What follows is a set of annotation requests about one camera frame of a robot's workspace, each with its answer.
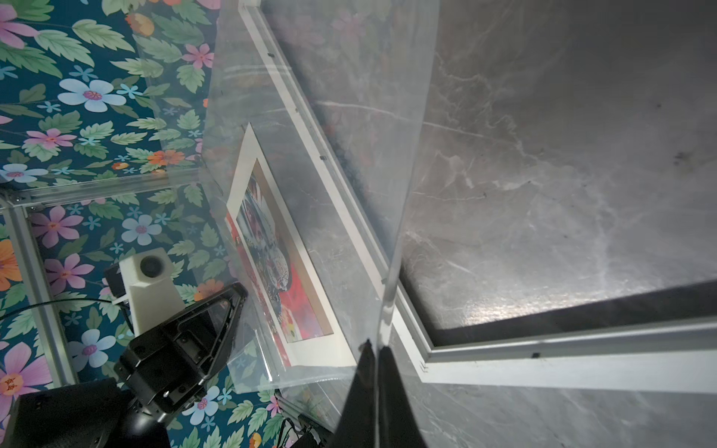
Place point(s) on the brown backing board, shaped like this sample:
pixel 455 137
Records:
pixel 302 269

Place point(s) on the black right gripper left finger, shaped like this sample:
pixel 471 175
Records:
pixel 357 425

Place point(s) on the clear acrylic sheet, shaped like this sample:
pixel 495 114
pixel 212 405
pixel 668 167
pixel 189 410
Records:
pixel 335 92

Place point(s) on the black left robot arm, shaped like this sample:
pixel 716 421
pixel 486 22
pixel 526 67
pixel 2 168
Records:
pixel 94 414

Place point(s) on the red printed photo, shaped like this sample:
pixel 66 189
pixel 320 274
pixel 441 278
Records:
pixel 246 228

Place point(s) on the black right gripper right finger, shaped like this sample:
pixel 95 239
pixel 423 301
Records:
pixel 396 422

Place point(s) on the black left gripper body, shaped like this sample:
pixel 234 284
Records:
pixel 168 368

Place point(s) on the white picture frame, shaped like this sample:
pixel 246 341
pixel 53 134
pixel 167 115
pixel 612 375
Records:
pixel 560 229

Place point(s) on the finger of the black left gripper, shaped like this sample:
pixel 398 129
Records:
pixel 204 333

